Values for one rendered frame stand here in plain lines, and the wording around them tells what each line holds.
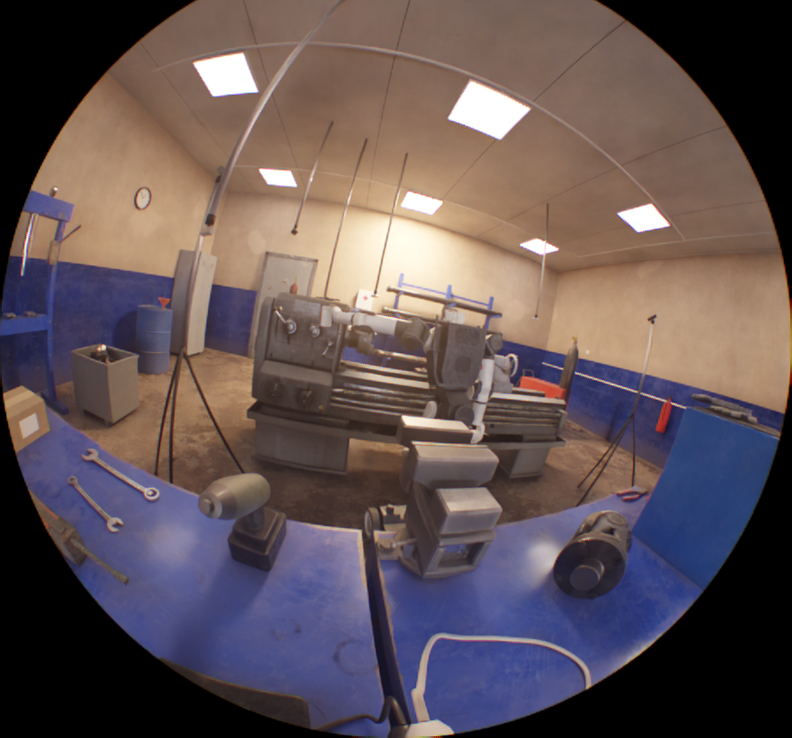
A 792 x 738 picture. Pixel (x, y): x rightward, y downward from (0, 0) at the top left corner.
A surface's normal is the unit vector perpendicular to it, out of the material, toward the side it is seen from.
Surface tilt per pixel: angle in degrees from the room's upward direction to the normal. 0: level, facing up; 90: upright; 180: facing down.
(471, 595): 0
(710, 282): 90
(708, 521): 90
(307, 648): 0
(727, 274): 90
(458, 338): 78
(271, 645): 0
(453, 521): 90
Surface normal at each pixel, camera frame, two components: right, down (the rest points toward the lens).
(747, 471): -0.97, -0.18
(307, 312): 0.16, 0.11
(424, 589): 0.20, -0.98
